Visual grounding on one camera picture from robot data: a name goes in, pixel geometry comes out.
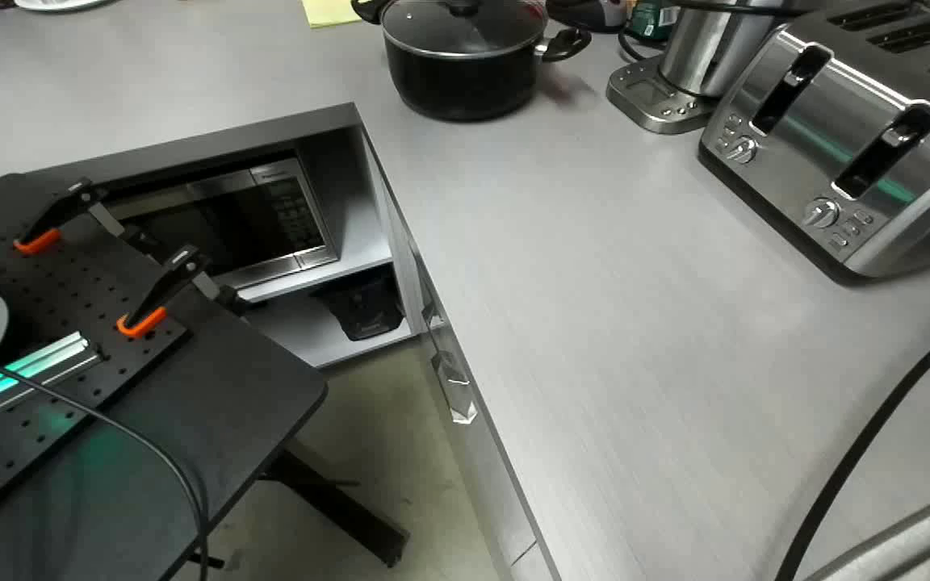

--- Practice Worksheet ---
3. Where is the stainless steel four-slot toaster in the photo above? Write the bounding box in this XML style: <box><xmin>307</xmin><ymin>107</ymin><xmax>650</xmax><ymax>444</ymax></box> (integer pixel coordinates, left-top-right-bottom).
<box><xmin>693</xmin><ymin>0</ymin><xmax>930</xmax><ymax>288</ymax></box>

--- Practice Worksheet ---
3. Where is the aluminium extrusion rail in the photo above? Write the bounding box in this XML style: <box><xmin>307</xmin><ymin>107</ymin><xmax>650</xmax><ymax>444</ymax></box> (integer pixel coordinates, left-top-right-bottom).
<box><xmin>0</xmin><ymin>328</ymin><xmax>101</xmax><ymax>436</ymax></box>

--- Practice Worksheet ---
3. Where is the built-in microwave oven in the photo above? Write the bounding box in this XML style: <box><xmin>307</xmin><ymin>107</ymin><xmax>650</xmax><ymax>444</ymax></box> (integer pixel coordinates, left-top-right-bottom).
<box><xmin>94</xmin><ymin>148</ymin><xmax>399</xmax><ymax>308</ymax></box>

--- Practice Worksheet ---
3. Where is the black cooking pot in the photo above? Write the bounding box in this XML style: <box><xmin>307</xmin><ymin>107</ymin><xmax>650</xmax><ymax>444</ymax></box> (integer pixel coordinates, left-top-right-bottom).
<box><xmin>350</xmin><ymin>0</ymin><xmax>595</xmax><ymax>124</ymax></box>

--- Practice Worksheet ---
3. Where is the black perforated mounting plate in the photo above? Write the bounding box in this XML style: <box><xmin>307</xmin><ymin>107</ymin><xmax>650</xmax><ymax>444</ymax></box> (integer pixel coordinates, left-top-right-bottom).
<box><xmin>0</xmin><ymin>174</ymin><xmax>193</xmax><ymax>535</ymax></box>

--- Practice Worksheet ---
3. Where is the thick black power cable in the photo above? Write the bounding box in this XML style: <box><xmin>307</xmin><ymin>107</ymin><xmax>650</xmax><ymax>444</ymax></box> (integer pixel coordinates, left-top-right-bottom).
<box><xmin>773</xmin><ymin>304</ymin><xmax>930</xmax><ymax>581</ymax></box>

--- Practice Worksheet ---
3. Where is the thin black cable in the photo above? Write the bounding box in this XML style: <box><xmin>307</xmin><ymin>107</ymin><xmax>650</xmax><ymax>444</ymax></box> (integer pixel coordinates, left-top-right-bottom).
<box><xmin>0</xmin><ymin>362</ymin><xmax>217</xmax><ymax>581</ymax></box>

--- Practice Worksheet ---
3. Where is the stainless steel electric kettle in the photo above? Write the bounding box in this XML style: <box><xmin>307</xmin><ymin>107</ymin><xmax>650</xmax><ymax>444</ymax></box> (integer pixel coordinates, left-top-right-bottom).
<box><xmin>604</xmin><ymin>0</ymin><xmax>795</xmax><ymax>138</ymax></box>

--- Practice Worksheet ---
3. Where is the black clamp orange handle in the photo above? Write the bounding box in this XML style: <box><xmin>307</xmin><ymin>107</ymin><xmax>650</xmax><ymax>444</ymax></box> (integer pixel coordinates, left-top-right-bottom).
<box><xmin>10</xmin><ymin>176</ymin><xmax>160</xmax><ymax>262</ymax></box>
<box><xmin>114</xmin><ymin>242</ymin><xmax>250</xmax><ymax>346</ymax></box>

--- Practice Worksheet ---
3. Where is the black glass pot lid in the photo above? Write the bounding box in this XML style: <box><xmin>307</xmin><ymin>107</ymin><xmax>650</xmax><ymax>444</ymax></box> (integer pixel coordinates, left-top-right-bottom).
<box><xmin>378</xmin><ymin>0</ymin><xmax>550</xmax><ymax>57</ymax></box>

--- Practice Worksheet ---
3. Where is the black bin under microwave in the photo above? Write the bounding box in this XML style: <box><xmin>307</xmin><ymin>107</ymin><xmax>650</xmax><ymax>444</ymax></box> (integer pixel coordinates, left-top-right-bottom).
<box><xmin>317</xmin><ymin>269</ymin><xmax>406</xmax><ymax>346</ymax></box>

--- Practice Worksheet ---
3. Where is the metal drawer handle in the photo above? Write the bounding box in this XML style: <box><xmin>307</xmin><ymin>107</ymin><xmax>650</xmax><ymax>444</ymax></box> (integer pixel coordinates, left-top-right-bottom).
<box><xmin>431</xmin><ymin>347</ymin><xmax>481</xmax><ymax>428</ymax></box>

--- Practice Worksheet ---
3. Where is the black robot table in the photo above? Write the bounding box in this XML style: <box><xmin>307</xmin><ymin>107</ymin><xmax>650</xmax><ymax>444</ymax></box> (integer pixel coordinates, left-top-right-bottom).
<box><xmin>0</xmin><ymin>172</ymin><xmax>412</xmax><ymax>581</ymax></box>

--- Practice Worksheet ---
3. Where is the yellow cloth mat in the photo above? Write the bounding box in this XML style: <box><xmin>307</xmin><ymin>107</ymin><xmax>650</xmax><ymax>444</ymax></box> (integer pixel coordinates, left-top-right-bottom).
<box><xmin>301</xmin><ymin>0</ymin><xmax>366</xmax><ymax>30</ymax></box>

